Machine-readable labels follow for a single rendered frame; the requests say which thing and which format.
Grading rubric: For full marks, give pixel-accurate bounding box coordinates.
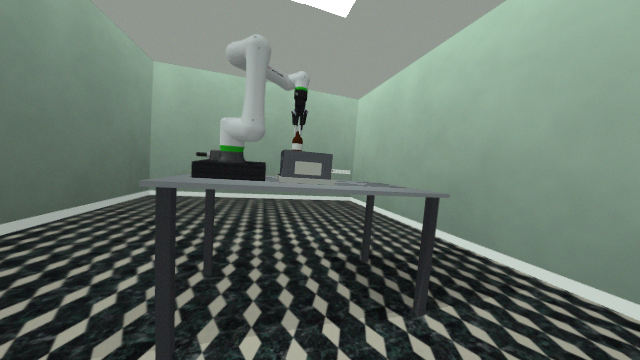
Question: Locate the grey divided crate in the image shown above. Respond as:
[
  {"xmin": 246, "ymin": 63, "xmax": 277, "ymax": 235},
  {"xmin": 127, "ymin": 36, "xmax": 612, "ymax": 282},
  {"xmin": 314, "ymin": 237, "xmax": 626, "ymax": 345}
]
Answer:
[{"xmin": 280, "ymin": 150, "xmax": 333, "ymax": 180}]

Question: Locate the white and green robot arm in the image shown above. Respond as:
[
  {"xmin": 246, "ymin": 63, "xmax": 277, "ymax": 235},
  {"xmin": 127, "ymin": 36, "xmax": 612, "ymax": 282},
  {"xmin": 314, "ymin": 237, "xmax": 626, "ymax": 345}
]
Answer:
[{"xmin": 196, "ymin": 34, "xmax": 310, "ymax": 163}]

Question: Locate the brown glass bottle with white label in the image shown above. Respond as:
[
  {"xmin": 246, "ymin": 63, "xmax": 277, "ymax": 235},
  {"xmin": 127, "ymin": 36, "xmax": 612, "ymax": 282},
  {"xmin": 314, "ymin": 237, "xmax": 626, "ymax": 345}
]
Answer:
[{"xmin": 292, "ymin": 131, "xmax": 303, "ymax": 151}]

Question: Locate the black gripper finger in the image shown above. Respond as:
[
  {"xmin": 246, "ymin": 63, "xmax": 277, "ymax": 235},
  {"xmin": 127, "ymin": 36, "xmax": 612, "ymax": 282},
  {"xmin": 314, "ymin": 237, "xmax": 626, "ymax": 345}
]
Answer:
[
  {"xmin": 299, "ymin": 109, "xmax": 308, "ymax": 135},
  {"xmin": 291, "ymin": 109, "xmax": 300, "ymax": 135}
]

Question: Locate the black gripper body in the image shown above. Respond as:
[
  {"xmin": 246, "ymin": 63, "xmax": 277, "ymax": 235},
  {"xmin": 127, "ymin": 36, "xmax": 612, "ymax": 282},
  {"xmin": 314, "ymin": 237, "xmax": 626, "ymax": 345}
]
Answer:
[{"xmin": 294, "ymin": 98, "xmax": 306, "ymax": 115}]

